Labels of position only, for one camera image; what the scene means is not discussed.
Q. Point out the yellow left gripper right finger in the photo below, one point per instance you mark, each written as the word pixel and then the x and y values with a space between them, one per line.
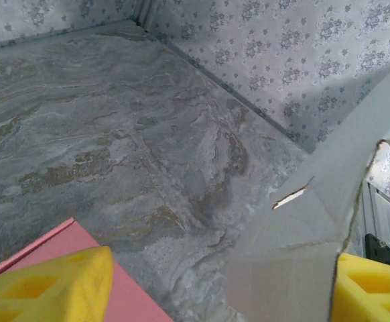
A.
pixel 372 295

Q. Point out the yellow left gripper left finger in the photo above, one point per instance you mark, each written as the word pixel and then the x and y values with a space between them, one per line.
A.
pixel 47 288

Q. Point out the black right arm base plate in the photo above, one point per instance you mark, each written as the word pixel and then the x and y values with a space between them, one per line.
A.
pixel 379 250

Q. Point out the aluminium frame post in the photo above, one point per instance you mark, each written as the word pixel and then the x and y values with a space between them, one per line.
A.
pixel 143 13

